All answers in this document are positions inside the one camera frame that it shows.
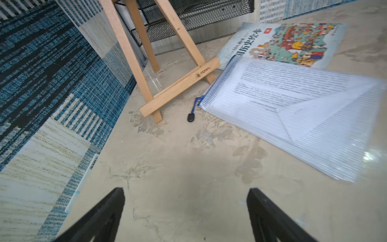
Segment black wire shelf rack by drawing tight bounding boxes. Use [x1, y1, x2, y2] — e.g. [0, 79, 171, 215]
[114, 0, 255, 48]

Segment wooden easel stand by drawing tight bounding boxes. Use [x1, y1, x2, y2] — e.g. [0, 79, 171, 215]
[100, 1, 220, 123]

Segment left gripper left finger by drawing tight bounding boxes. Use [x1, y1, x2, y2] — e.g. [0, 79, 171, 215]
[55, 188, 125, 242]

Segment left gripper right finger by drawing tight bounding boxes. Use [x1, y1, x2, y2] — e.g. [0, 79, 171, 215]
[247, 188, 316, 242]

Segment colourful picture book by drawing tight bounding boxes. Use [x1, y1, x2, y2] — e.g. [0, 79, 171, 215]
[217, 22, 348, 70]

